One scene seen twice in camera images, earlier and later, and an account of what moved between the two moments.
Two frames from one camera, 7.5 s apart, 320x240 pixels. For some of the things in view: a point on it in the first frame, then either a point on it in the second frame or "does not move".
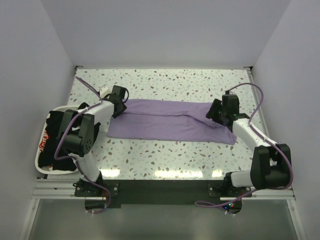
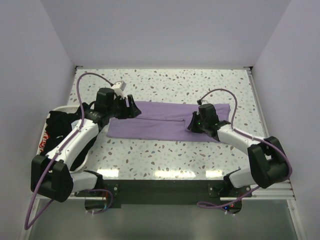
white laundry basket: [52, 109] does not move
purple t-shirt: [167, 120] does not move
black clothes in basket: [49, 140] does not move
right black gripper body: [215, 111] → [196, 122]
